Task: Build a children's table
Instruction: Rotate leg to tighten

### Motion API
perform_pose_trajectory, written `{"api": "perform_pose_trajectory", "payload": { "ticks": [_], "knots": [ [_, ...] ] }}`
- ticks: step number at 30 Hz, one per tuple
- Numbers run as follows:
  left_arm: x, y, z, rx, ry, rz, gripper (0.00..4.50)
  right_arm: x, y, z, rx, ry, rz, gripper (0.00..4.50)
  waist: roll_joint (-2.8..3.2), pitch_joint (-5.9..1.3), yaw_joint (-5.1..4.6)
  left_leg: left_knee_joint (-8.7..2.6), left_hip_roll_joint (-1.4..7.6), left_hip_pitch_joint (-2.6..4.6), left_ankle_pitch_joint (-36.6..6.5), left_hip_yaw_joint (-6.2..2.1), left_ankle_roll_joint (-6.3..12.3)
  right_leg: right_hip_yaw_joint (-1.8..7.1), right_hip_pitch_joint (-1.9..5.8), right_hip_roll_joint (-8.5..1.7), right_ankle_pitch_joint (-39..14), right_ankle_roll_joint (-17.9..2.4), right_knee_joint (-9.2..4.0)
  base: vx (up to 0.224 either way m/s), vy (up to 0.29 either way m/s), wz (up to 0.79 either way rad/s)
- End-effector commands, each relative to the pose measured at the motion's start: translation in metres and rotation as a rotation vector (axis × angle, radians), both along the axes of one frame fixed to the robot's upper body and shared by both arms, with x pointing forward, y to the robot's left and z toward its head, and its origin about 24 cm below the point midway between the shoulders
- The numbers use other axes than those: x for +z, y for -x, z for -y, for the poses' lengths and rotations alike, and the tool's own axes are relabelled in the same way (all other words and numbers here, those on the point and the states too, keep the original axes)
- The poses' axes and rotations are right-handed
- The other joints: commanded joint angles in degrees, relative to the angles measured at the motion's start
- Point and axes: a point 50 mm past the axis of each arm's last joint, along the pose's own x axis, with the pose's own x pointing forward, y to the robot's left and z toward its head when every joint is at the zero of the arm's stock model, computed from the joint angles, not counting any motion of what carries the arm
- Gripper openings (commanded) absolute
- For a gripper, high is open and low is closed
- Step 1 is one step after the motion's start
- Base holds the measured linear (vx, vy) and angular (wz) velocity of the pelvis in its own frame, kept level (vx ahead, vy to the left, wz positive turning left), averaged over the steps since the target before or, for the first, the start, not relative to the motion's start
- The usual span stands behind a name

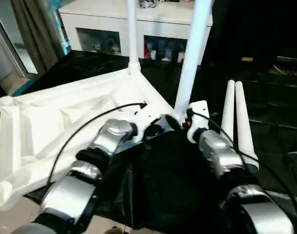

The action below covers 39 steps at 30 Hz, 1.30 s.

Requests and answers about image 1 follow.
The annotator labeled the white plastic table leg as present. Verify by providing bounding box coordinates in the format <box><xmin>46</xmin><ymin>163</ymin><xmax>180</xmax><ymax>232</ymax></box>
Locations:
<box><xmin>220</xmin><ymin>79</ymin><xmax>239</xmax><ymax>147</ymax></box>
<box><xmin>126</xmin><ymin>0</ymin><xmax>142</xmax><ymax>75</ymax></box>
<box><xmin>234</xmin><ymin>81</ymin><xmax>260</xmax><ymax>173</ymax></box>
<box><xmin>172</xmin><ymin>0</ymin><xmax>214</xmax><ymax>120</ymax></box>

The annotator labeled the white plastic table top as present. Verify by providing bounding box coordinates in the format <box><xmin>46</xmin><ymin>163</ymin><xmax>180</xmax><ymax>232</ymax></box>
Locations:
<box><xmin>0</xmin><ymin>68</ymin><xmax>184</xmax><ymax>212</ymax></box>

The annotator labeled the black plastic mat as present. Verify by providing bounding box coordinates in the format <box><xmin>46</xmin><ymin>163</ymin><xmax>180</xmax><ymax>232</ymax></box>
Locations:
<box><xmin>21</xmin><ymin>48</ymin><xmax>297</xmax><ymax>234</ymax></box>

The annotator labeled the black box with yellow label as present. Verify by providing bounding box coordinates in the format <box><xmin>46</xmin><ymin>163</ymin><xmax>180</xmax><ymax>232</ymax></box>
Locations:
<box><xmin>199</xmin><ymin>0</ymin><xmax>278</xmax><ymax>72</ymax></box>

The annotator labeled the white glass-door cabinet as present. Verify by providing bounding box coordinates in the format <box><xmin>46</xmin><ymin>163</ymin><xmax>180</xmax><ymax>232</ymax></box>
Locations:
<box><xmin>58</xmin><ymin>0</ymin><xmax>214</xmax><ymax>66</ymax></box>

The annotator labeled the dark crumpled object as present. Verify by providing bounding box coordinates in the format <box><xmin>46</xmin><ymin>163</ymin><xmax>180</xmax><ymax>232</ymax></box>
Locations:
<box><xmin>138</xmin><ymin>0</ymin><xmax>158</xmax><ymax>8</ymax></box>

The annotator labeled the light blue patterned strip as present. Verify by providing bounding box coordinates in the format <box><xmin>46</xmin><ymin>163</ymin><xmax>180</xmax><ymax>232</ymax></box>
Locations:
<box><xmin>53</xmin><ymin>4</ymin><xmax>73</xmax><ymax>54</ymax></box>

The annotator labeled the grey-brown curtain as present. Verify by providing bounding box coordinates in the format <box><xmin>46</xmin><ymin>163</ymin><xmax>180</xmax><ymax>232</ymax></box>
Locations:
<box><xmin>11</xmin><ymin>0</ymin><xmax>64</xmax><ymax>72</ymax></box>

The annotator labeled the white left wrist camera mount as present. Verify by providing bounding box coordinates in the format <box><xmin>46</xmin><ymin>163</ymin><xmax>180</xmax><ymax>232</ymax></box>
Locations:
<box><xmin>130</xmin><ymin>107</ymin><xmax>164</xmax><ymax>142</ymax></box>

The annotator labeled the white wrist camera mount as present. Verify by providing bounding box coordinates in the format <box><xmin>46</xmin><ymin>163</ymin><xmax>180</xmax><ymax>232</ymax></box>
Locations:
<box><xmin>186</xmin><ymin>100</ymin><xmax>210</xmax><ymax>145</ymax></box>
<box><xmin>130</xmin><ymin>107</ymin><xmax>164</xmax><ymax>142</ymax></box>

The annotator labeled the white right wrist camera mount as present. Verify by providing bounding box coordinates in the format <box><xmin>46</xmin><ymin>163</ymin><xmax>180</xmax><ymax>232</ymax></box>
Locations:
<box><xmin>186</xmin><ymin>100</ymin><xmax>210</xmax><ymax>145</ymax></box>

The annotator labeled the dark metal rail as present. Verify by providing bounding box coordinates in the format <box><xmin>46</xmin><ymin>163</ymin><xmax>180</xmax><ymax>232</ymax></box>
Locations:
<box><xmin>276</xmin><ymin>56</ymin><xmax>297</xmax><ymax>63</ymax></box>

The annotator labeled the teal plastic frame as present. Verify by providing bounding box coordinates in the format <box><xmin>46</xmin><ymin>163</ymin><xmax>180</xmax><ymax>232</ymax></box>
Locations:
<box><xmin>13</xmin><ymin>77</ymin><xmax>37</xmax><ymax>96</ymax></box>

